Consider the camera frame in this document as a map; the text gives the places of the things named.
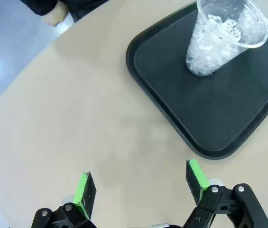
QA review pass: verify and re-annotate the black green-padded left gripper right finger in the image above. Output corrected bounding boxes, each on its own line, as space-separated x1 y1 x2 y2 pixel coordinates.
183 159 268 228

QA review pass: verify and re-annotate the black plastic serving tray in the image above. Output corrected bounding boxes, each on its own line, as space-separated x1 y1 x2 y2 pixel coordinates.
126 2 268 160

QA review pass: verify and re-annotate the person's right hand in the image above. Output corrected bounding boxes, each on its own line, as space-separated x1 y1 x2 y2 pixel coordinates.
44 3 68 26

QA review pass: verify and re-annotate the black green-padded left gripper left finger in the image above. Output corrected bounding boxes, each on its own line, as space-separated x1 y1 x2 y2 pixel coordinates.
30 171 98 228

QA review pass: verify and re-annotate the person in black jacket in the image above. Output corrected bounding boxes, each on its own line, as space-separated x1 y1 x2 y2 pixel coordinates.
57 0 111 23

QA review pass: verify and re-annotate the person's right forearm black sleeve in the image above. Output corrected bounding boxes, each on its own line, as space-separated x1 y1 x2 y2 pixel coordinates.
26 0 60 16

